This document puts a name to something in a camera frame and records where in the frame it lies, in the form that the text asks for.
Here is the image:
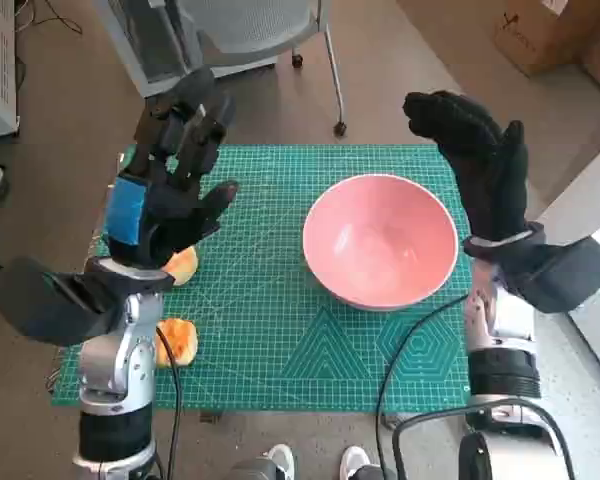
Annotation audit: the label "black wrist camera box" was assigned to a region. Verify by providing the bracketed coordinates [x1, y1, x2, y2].
[494, 234, 600, 315]
[0, 257, 176, 349]

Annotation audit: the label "black robot left hand, blue tape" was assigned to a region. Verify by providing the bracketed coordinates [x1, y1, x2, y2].
[102, 67, 241, 274]

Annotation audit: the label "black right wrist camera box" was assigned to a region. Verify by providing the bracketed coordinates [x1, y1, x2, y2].
[494, 234, 600, 315]

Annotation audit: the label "black floor cable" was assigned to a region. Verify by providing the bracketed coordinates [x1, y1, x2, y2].
[14, 0, 84, 36]

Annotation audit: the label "grey mesh chair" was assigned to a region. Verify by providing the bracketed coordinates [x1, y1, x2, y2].
[177, 0, 349, 136]

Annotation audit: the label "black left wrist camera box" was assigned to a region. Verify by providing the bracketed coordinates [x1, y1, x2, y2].
[0, 257, 176, 349]

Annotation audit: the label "round bread bun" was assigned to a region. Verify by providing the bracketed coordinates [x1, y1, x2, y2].
[162, 245, 200, 287]

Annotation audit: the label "pink bowl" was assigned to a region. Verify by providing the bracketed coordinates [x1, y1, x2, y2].
[302, 173, 459, 312]

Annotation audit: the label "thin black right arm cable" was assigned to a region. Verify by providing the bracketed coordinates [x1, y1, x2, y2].
[376, 294, 469, 480]

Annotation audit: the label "black gloved robot right hand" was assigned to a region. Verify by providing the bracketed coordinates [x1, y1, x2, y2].
[403, 90, 530, 241]

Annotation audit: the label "thick black looped cable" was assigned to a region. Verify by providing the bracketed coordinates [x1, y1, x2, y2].
[392, 399, 576, 480]

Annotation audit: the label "white furniture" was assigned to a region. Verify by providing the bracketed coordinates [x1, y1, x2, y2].
[534, 134, 600, 391]

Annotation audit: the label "cardboard box with print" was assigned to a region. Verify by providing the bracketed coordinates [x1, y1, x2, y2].
[494, 0, 600, 79]

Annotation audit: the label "rectangular striped bread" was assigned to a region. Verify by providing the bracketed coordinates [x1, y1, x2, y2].
[154, 318, 200, 370]

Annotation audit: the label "green cutting mat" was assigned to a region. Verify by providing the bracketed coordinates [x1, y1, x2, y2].
[49, 144, 474, 414]

